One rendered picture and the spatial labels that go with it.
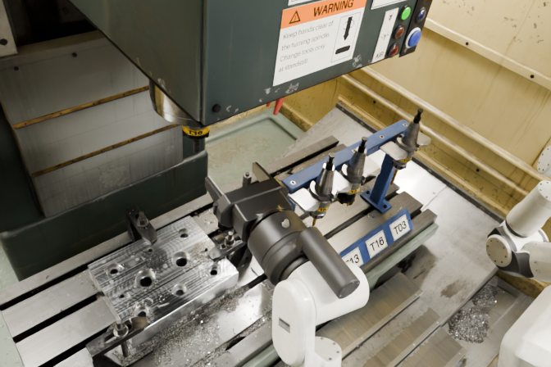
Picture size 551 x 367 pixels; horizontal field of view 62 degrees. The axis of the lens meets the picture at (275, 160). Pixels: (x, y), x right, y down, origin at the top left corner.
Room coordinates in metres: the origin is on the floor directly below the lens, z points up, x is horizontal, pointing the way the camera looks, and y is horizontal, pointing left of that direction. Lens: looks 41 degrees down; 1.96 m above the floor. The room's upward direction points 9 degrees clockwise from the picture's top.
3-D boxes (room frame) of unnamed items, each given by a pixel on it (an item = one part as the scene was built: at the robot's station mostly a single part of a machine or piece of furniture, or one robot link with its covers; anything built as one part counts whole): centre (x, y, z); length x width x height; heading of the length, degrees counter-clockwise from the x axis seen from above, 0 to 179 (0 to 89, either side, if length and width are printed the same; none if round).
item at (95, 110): (0.98, 0.48, 1.16); 0.48 x 0.05 x 0.51; 136
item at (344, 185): (0.82, -0.16, 1.21); 0.07 x 0.05 x 0.01; 46
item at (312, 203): (0.74, -0.08, 1.21); 0.07 x 0.05 x 0.01; 46
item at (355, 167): (0.86, -0.20, 1.26); 0.04 x 0.04 x 0.07
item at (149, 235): (0.77, 0.33, 0.97); 0.13 x 0.03 x 0.15; 46
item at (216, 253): (0.75, 0.08, 0.97); 0.13 x 0.03 x 0.15; 136
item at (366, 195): (1.09, -0.35, 1.05); 0.10 x 0.05 x 0.30; 46
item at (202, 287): (0.65, 0.23, 0.97); 0.29 x 0.23 x 0.05; 136
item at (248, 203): (0.46, 0.00, 1.44); 0.13 x 0.12 x 0.10; 127
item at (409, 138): (1.01, -0.35, 1.26); 0.04 x 0.04 x 0.07
